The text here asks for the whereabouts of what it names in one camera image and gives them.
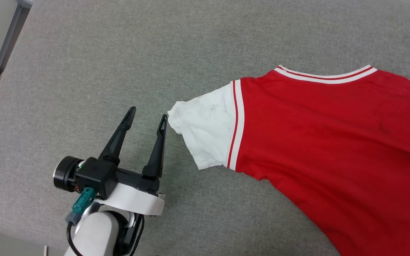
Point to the grey framed panel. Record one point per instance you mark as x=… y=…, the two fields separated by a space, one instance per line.
x=9 y=42

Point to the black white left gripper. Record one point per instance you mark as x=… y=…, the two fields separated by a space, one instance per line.
x=137 y=199

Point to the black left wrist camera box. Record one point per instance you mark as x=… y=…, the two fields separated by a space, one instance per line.
x=96 y=176

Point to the red white sports shirt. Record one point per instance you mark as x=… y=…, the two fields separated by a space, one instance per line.
x=315 y=142

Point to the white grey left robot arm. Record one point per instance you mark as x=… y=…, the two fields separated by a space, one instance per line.
x=96 y=234

